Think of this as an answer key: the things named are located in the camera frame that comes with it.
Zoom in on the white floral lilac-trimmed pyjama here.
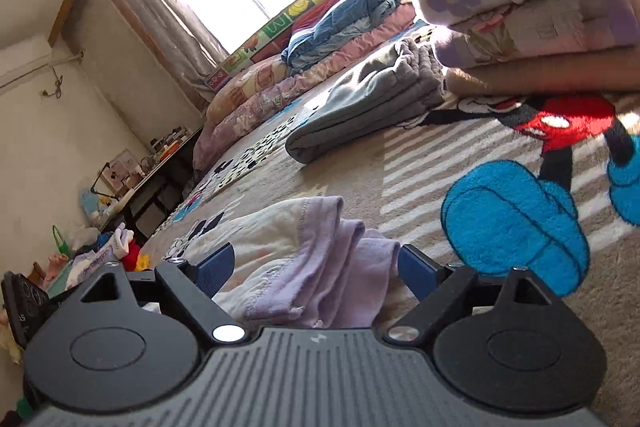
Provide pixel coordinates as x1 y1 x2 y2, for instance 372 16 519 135
182 196 400 329

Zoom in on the folded yellow knit sweater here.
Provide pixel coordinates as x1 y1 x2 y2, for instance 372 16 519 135
134 254 151 272

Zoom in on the folded red knit sweater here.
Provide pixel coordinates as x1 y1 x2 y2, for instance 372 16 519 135
120 239 141 272

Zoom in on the dark cluttered side table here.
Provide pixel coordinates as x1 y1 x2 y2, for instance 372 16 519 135
98 129 202 243

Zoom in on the pink floral quilt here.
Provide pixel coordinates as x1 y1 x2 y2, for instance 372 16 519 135
192 4 416 174

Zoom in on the beige cartoon mouse blanket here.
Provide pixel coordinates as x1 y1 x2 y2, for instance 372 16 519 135
139 18 640 427

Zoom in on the folded grey garment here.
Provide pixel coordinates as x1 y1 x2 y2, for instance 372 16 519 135
285 38 445 164

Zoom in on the grey window curtain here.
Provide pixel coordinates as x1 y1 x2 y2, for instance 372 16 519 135
122 0 228 102

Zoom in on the blue quilted blanket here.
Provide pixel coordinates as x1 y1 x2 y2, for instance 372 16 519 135
281 0 400 74

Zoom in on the colourful alphabet play mat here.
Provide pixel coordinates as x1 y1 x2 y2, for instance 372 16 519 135
204 0 326 93

